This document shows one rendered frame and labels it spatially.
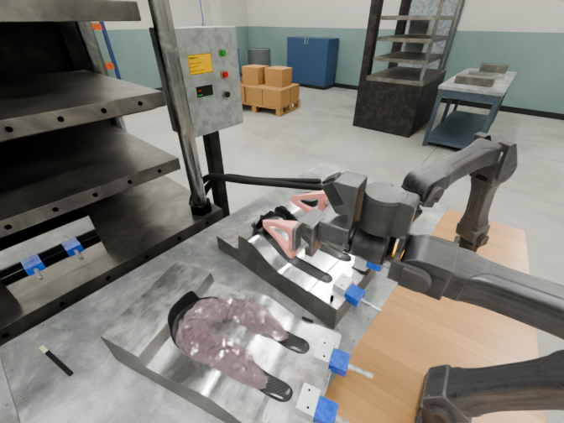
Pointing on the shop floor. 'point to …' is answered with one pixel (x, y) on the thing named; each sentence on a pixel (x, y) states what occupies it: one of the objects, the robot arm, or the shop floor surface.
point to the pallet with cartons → (269, 88)
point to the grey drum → (258, 56)
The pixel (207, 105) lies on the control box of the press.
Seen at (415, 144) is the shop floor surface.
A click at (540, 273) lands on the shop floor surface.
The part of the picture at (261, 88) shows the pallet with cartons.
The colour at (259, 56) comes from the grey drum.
